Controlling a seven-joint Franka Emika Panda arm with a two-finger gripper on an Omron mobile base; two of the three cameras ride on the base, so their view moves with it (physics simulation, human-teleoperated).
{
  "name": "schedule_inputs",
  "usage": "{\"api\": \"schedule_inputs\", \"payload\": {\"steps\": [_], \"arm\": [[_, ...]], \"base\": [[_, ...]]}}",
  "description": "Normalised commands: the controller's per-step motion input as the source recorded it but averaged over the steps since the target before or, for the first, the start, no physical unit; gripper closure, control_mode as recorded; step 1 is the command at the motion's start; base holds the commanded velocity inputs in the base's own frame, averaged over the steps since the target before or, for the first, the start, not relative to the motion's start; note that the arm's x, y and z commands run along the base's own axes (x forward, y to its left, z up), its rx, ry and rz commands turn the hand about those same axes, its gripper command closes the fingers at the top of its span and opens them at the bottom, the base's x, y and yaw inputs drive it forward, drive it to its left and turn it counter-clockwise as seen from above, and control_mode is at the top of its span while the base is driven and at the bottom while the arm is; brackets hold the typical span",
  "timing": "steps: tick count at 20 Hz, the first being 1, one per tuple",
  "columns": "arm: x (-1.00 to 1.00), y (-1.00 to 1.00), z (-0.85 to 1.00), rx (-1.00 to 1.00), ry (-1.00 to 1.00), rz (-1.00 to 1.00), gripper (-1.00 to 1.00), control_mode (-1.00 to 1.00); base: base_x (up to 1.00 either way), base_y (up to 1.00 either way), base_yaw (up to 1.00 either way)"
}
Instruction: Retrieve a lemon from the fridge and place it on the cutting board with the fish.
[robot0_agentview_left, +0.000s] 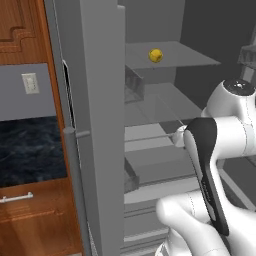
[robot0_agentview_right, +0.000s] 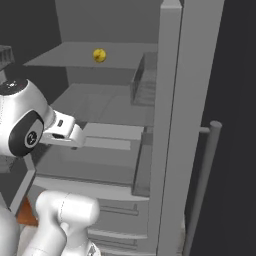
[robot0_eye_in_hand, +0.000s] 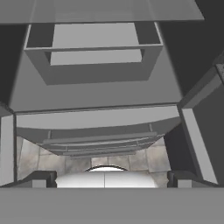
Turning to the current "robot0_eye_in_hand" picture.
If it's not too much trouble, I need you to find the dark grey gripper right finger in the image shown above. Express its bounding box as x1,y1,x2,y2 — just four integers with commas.
166,170,217,189

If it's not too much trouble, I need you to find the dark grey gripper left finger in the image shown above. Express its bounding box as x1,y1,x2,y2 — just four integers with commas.
11,170,58,189

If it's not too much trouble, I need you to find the grey fridge drawer front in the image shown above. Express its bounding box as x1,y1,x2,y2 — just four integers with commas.
16,105,182,157

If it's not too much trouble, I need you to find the grey fridge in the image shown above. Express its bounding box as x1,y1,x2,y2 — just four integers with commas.
0,0,224,187

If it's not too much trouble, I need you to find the white round object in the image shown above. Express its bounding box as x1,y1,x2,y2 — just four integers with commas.
55,164,160,189

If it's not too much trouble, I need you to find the short grey drawer handle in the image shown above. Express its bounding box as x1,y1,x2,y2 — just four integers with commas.
61,147,138,158

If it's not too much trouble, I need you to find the long grey drawer handle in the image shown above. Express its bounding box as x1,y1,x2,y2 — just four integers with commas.
42,131,158,146

